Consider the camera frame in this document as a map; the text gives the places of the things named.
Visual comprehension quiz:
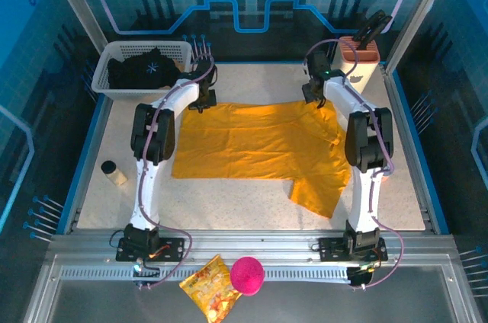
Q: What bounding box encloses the yellow t-shirt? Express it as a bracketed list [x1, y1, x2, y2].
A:
[171, 101, 352, 219]

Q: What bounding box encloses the tan cloth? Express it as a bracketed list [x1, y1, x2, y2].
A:
[159, 56, 187, 91]

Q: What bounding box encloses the pink and white knife block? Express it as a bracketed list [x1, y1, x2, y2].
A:
[337, 36, 382, 98]

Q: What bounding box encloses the black t-shirt with blue print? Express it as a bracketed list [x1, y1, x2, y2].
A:
[106, 47, 183, 91]

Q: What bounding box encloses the white plastic laundry basket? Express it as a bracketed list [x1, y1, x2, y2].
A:
[90, 40, 193, 102]

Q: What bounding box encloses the jar with black lid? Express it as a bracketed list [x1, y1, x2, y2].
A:
[100, 160, 129, 187]

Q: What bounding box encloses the pink fuzzy ball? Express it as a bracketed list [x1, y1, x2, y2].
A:
[230, 256, 265, 296]

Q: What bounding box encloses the yellow orange snack bag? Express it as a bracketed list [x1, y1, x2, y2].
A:
[178, 254, 243, 323]

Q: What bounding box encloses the black knife handle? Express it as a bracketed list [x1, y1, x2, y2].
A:
[352, 9, 386, 43]
[360, 14, 393, 52]

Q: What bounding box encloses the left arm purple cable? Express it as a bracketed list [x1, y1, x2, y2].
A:
[133, 52, 217, 290]

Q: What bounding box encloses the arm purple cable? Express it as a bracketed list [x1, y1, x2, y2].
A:
[133, 52, 217, 290]
[303, 38, 406, 290]

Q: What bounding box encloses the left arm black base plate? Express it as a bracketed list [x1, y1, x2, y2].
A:
[115, 237, 186, 263]

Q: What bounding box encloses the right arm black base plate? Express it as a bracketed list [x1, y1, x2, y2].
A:
[317, 237, 389, 263]

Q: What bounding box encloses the aluminium frame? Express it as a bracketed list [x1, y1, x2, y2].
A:
[22, 228, 480, 323]

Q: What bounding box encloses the slotted metal cable duct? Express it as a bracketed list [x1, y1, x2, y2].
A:
[59, 265, 352, 283]

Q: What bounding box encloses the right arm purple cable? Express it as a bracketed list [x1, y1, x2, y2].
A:
[303, 38, 406, 290]

